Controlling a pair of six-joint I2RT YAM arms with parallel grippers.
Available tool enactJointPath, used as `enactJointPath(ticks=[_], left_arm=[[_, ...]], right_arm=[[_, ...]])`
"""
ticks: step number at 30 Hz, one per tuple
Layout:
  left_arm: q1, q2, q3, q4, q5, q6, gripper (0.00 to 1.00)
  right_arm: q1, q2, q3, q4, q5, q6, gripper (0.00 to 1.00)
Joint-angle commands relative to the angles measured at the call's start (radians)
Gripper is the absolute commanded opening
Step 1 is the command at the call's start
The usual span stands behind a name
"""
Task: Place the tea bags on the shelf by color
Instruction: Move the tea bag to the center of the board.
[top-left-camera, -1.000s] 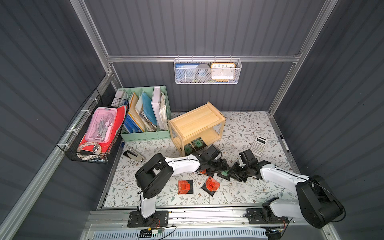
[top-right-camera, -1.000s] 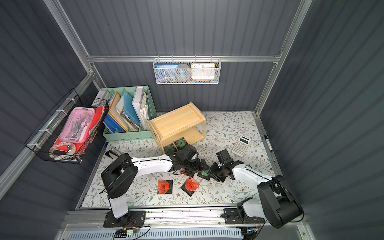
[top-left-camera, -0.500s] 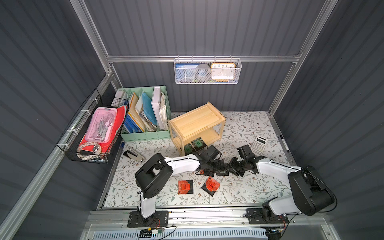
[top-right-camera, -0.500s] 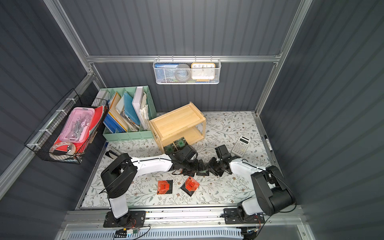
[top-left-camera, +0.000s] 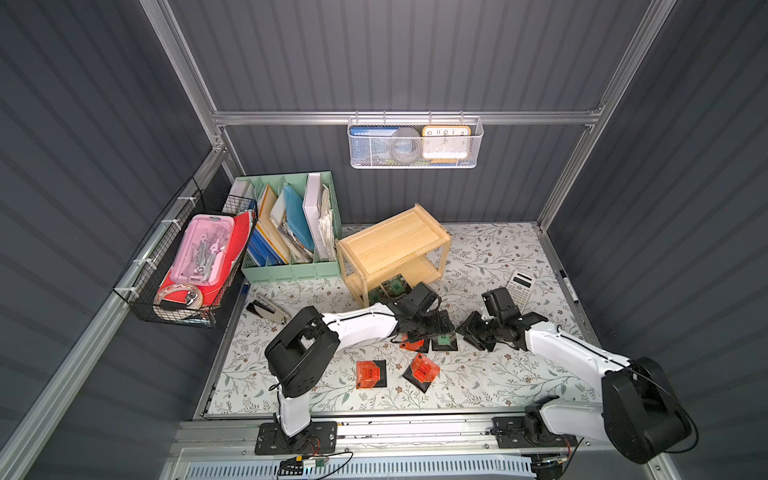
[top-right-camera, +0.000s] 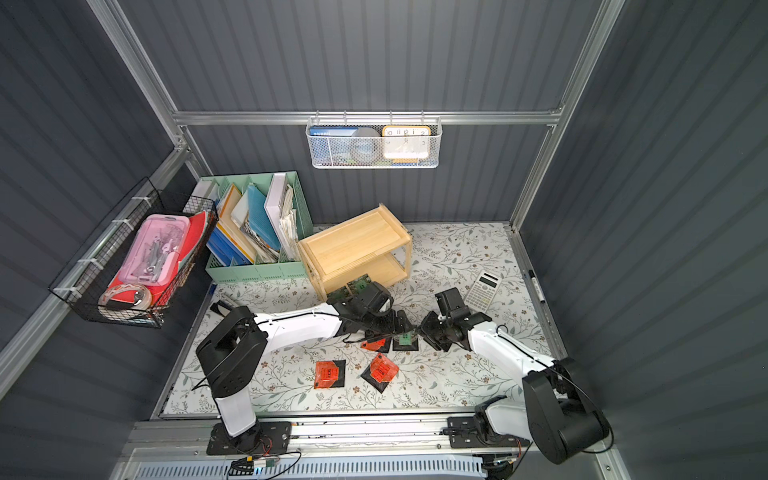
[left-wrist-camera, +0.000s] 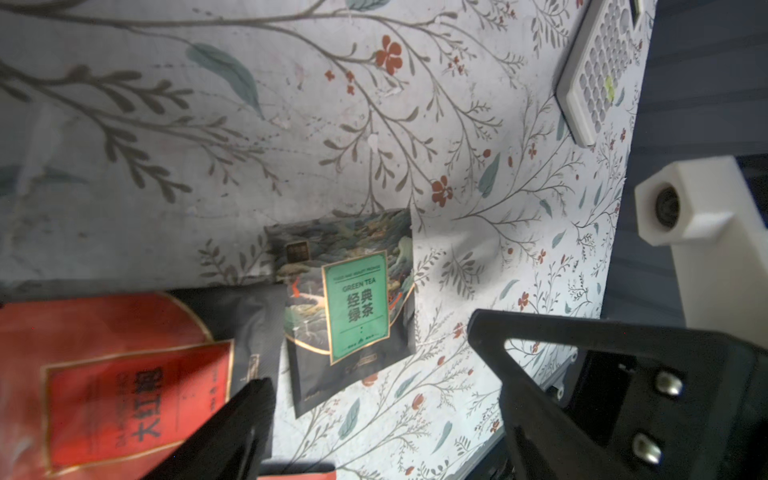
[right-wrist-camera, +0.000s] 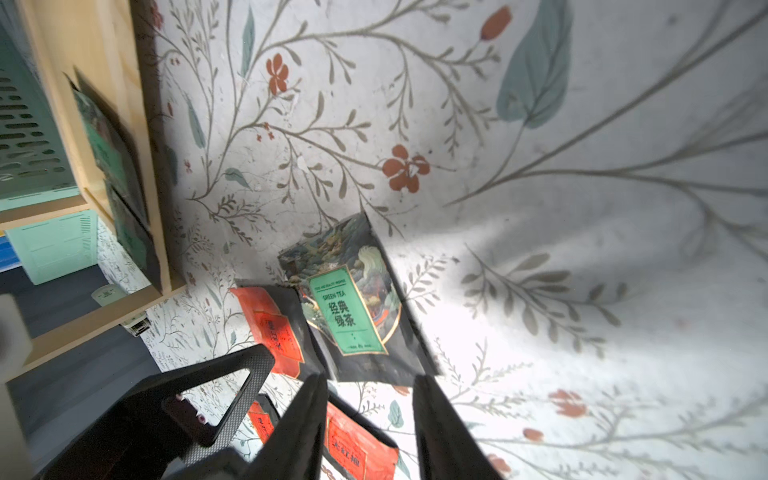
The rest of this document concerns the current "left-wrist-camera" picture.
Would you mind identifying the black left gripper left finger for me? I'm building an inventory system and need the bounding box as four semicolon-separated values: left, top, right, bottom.
145;378;276;479

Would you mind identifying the green tea bag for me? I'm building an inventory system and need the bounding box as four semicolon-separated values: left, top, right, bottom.
266;209;416;416

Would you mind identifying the red tea bag lower right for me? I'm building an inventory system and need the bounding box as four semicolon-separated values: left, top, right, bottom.
257;461;337;480

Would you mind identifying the white calculator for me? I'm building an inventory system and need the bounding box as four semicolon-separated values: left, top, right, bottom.
556;0;645;148

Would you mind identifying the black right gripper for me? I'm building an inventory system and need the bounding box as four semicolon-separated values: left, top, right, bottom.
467;309;767;479

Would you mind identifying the red tea bag upper middle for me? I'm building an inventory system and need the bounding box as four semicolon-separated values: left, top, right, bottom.
0;283;289;480

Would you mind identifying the red tea bag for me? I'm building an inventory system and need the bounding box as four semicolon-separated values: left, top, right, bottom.
257;461;337;480
0;283;289;480

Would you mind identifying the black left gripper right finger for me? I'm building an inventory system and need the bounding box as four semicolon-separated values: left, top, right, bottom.
500;385;599;479

